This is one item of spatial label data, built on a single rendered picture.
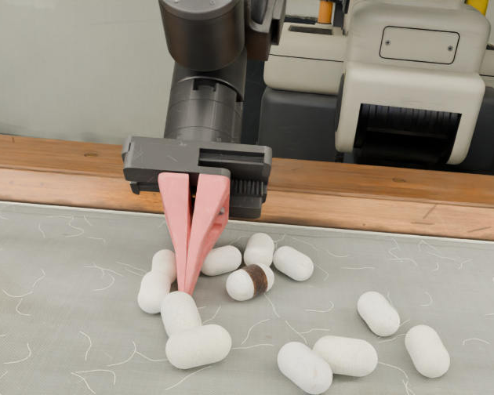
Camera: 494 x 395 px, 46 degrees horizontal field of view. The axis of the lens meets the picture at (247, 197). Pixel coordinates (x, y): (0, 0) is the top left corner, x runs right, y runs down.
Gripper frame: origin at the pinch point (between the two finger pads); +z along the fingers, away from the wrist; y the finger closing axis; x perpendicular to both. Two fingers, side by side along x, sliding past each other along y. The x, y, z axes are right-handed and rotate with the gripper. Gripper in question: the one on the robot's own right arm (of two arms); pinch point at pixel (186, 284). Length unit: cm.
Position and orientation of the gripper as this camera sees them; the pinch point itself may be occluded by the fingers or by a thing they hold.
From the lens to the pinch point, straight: 39.0
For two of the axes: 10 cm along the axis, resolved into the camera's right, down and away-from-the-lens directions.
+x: -0.4, 4.4, 9.0
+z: -0.6, 8.9, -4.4
